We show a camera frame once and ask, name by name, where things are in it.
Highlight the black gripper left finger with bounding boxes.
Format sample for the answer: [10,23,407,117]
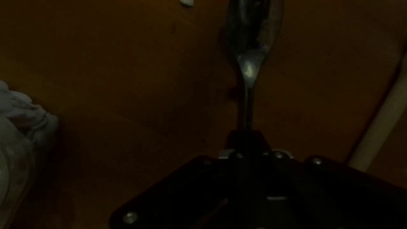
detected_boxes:
[109,128,253,229]

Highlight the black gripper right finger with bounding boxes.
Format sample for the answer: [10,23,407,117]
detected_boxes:
[251,128,407,229]

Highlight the metal spoon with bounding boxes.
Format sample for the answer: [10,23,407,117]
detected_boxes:
[225,0,284,135]

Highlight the white crumpled cloth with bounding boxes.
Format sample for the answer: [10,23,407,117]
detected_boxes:
[0,79,60,229]

